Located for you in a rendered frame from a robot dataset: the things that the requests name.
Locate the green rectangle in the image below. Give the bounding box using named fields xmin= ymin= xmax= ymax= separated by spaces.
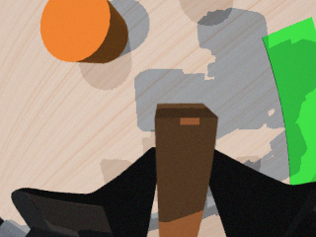
xmin=262 ymin=17 xmax=316 ymax=185

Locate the orange cylinder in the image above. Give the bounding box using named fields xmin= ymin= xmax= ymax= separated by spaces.
xmin=40 ymin=0 xmax=128 ymax=64

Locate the brown bar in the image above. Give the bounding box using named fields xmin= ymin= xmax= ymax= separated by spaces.
xmin=154 ymin=103 xmax=218 ymax=237

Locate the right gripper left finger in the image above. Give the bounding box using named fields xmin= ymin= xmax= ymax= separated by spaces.
xmin=11 ymin=147 xmax=157 ymax=237

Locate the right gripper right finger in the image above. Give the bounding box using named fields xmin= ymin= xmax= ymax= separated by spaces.
xmin=209 ymin=149 xmax=316 ymax=237

